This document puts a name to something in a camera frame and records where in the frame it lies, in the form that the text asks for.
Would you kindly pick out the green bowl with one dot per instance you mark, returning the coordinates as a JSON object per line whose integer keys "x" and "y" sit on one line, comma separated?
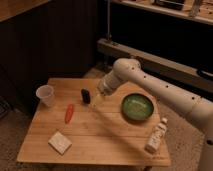
{"x": 137, "y": 107}

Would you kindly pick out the wooden bench beam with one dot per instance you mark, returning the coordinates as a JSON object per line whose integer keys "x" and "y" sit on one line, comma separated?
{"x": 164, "y": 67}

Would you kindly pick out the orange carrot toy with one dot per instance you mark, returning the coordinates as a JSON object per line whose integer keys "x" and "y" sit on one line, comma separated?
{"x": 69, "y": 113}

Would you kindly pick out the black eraser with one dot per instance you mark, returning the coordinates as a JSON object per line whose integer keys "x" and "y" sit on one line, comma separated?
{"x": 85, "y": 96}

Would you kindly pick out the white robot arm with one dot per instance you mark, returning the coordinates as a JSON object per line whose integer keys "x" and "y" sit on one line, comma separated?
{"x": 197, "y": 110}

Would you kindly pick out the white plastic bottle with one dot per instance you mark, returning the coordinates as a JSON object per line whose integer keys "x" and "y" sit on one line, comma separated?
{"x": 156, "y": 136}

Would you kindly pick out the clear plastic cup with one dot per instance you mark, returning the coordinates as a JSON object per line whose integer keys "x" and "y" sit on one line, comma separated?
{"x": 46, "y": 95}

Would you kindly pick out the wooden table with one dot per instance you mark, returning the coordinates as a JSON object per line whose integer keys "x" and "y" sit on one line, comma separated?
{"x": 100, "y": 137}

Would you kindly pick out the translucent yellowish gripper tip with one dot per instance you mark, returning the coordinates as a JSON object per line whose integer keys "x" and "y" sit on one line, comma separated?
{"x": 97, "y": 100}

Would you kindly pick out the metal pole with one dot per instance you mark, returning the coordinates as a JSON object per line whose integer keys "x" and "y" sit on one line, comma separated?
{"x": 108, "y": 20}

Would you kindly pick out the wooden shelf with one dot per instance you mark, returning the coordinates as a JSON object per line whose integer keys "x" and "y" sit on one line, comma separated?
{"x": 200, "y": 11}

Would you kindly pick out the beige sponge block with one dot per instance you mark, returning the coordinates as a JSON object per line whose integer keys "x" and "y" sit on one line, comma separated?
{"x": 59, "y": 142}

